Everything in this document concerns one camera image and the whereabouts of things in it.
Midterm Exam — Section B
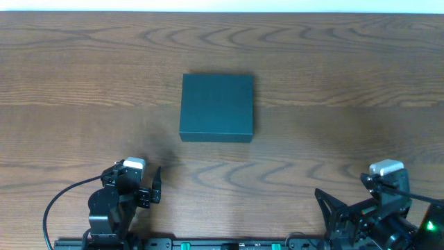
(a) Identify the black gift box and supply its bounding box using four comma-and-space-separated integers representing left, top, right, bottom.
179, 74, 254, 143

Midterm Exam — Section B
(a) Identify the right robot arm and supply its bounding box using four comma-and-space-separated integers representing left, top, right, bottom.
314, 169, 443, 250

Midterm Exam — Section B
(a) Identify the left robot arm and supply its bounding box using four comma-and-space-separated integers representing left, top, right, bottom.
82, 158, 162, 249

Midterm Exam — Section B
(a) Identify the black mounting rail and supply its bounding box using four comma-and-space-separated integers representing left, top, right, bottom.
53, 238, 330, 250

